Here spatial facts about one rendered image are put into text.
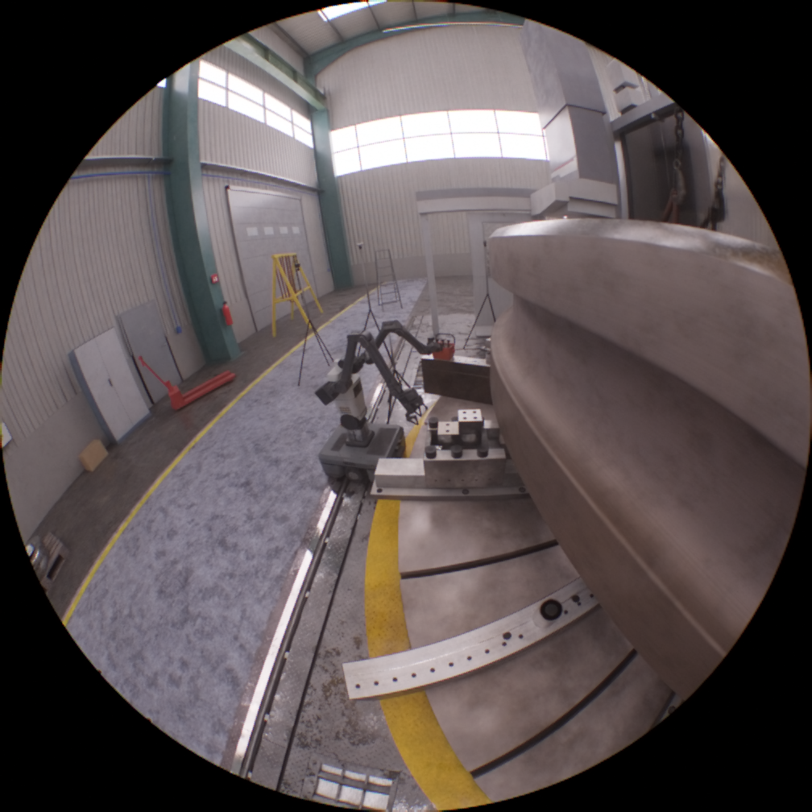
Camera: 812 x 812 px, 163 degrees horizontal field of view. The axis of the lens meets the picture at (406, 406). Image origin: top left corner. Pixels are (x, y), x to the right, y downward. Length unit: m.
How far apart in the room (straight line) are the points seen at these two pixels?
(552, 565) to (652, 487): 0.92
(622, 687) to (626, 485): 1.05
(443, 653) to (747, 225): 4.35
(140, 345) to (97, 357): 1.41
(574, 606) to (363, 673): 0.73
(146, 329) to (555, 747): 7.94
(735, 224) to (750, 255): 3.70
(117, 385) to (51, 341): 1.71
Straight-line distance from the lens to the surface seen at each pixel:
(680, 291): 0.54
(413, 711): 1.71
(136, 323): 7.20
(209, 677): 2.21
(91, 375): 6.09
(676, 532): 0.81
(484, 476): 1.60
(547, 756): 1.49
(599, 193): 4.53
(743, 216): 4.17
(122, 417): 6.30
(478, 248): 5.26
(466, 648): 1.03
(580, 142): 4.72
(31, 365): 6.43
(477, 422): 1.50
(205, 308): 7.84
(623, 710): 1.60
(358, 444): 2.35
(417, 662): 1.02
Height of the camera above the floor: 1.70
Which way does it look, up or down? 31 degrees down
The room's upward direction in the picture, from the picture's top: 8 degrees counter-clockwise
